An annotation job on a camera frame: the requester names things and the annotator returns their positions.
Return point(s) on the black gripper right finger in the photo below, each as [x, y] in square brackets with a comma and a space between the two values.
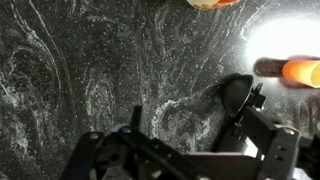
[281, 150]

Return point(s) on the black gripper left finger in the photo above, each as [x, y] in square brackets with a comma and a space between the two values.
[136, 117]

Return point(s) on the small orange plastic cup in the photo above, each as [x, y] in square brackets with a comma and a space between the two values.
[300, 72]

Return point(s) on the black round plastic object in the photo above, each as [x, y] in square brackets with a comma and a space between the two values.
[236, 93]

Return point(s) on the yellow orange round object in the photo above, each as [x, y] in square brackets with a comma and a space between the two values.
[210, 3]

